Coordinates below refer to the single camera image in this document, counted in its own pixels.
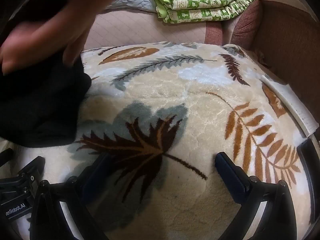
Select leaf print plush blanket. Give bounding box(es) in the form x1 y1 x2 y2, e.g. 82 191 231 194
0 41 315 240

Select green patterned quilt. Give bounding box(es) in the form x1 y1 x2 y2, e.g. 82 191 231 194
142 0 255 24

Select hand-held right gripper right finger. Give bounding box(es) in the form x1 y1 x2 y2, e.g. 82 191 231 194
215 152 298 240

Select person's left hand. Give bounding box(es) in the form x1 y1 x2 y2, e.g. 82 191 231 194
0 0 100 76

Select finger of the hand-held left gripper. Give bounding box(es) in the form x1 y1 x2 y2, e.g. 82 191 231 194
15 156 46 195
0 148 14 167

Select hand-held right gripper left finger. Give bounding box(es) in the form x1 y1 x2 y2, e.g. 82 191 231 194
29 152 113 240

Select pink quilted bed sheet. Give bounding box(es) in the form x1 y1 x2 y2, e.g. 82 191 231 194
84 0 250 50

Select black pants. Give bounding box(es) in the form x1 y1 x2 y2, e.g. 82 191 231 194
0 0 92 148

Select reddish brown padded cushion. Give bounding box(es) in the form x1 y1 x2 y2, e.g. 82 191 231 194
230 0 263 50

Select brown upholstered bed frame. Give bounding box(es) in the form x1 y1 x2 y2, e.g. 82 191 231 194
240 0 320 130

